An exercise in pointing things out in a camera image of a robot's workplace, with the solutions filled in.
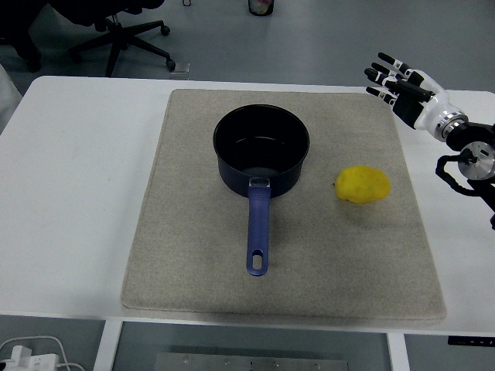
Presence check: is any grey beige table mat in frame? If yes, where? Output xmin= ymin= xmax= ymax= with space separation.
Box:
xmin=121 ymin=88 xmax=448 ymax=321

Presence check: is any grey metal plate with screws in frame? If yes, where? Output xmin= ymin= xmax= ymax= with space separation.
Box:
xmin=155 ymin=352 xmax=351 ymax=371

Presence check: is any blue pot with handle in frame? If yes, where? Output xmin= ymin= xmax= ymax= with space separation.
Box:
xmin=212 ymin=104 xmax=311 ymax=278

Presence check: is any white power strip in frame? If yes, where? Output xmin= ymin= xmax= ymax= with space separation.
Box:
xmin=0 ymin=345 xmax=59 ymax=371

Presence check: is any black bin with light contents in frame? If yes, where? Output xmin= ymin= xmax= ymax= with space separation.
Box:
xmin=247 ymin=0 xmax=275 ymax=17

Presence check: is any white power cable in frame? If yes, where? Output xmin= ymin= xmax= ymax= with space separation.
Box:
xmin=0 ymin=335 xmax=84 ymax=371

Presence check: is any black table control panel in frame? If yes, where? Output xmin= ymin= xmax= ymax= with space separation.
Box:
xmin=447 ymin=335 xmax=490 ymax=346

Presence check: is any white table leg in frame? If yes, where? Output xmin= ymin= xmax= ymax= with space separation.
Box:
xmin=94 ymin=319 xmax=124 ymax=371
xmin=386 ymin=332 xmax=411 ymax=371

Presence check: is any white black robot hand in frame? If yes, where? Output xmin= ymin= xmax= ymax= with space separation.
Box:
xmin=364 ymin=52 xmax=452 ymax=131

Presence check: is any black office chair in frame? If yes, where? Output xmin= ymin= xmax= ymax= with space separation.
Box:
xmin=49 ymin=0 xmax=177 ymax=78

